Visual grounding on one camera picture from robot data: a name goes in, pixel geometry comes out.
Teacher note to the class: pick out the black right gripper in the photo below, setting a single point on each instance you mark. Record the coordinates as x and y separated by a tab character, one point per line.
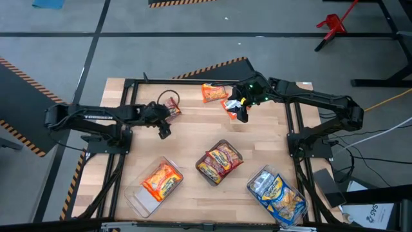
248	95

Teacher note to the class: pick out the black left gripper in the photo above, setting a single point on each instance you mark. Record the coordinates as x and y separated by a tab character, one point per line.
153	114

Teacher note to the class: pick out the orange Maruchan noodle pack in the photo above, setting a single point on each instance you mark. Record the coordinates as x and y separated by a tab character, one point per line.
161	180
214	92
230	104

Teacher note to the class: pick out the red Maruchan noodle pack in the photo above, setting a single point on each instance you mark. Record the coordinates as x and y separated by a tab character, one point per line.
174	108
209	172
227	156

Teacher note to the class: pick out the smoky grey plastic bin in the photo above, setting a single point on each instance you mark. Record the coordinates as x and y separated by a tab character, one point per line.
201	174

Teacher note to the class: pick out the clear plastic bin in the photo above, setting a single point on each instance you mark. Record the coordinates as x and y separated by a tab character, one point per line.
254	196
141	199

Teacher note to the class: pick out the blue Maruchan noodle pack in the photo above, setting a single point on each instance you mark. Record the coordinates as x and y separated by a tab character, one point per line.
259	180
275	190
289	207

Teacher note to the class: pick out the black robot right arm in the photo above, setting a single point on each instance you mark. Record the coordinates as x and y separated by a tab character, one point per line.
322	100

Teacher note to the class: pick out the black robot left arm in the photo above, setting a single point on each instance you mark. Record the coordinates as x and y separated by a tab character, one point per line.
96	117

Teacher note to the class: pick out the red floor stand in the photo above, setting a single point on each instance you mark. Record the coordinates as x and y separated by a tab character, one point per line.
333	24

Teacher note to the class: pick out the silver metal bar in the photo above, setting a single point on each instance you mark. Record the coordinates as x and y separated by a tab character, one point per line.
161	226

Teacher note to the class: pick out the flat black box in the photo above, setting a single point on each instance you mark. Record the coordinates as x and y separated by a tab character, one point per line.
328	187

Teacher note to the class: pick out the large hazard striped black mat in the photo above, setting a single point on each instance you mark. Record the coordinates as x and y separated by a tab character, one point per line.
22	106

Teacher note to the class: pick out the blue floor mat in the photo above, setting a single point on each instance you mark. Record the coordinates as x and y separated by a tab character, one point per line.
48	4

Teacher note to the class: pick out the white printed box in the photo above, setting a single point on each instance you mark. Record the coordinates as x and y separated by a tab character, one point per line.
370	216

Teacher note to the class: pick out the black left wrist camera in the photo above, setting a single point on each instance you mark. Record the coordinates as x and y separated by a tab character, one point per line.
164	132

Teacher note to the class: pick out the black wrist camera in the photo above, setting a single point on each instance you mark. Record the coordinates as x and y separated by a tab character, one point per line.
164	132
243	116

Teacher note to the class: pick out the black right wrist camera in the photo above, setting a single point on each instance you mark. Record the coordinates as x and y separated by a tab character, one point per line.
243	116

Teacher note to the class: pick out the black aluminium table frame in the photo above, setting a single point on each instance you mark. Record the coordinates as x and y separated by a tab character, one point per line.
154	82

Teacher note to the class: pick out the black metal desk frame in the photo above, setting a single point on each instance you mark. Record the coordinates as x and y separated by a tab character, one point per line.
370	82

